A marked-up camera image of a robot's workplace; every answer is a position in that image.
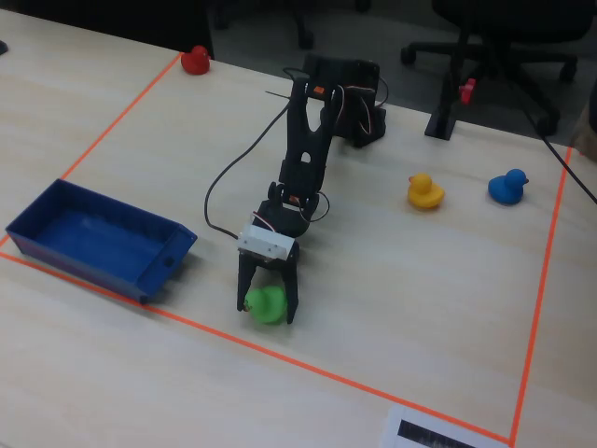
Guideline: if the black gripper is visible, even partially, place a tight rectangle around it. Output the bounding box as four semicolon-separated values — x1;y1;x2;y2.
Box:
236;198;312;326

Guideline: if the green rubber duck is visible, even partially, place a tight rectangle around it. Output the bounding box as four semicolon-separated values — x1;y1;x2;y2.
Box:
241;285;289;326

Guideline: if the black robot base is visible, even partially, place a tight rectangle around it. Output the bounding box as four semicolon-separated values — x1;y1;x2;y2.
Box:
301;52;389;149

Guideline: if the blue plastic box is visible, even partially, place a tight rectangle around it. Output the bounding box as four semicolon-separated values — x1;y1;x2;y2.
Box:
5;177;199;306

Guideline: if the yellow rubber duck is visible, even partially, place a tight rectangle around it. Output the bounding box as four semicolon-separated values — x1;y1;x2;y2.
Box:
407;173;446;211

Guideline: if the red rubber duck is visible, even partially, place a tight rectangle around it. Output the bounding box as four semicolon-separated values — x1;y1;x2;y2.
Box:
180;44;212;77

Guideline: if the blue rubber duck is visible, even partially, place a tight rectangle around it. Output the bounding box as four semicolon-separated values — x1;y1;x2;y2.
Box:
487;168;531;207

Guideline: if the orange tape line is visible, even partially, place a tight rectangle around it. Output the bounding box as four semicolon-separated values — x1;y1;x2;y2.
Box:
508;146;575;445
0;251;514;445
0;51;184;247

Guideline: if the white paper with barcode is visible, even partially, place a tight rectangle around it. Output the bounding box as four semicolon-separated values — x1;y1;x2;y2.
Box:
379;403;513;448

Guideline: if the red clamp knob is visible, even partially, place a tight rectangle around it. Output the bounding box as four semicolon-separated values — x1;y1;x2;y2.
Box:
457;77;478;105

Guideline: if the black office chair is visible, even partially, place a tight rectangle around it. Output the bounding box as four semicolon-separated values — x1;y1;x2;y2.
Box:
399;0;597;137

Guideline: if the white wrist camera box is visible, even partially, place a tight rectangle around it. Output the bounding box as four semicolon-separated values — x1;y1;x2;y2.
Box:
236;222;296;262

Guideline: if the black camera cable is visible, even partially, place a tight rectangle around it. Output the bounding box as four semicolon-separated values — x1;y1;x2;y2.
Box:
204;100;293;240

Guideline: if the black clamp with red handle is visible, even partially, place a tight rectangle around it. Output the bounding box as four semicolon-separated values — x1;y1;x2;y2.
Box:
423;27;478;142

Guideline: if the thin black cable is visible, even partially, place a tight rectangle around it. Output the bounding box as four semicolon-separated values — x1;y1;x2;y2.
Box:
521;105;597;207

